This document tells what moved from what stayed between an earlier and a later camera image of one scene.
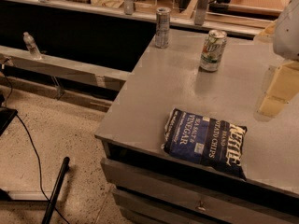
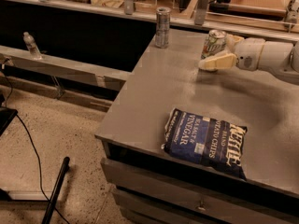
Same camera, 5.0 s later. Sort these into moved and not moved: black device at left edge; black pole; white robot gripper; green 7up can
Moved: white robot gripper
Not moved: black pole; green 7up can; black device at left edge
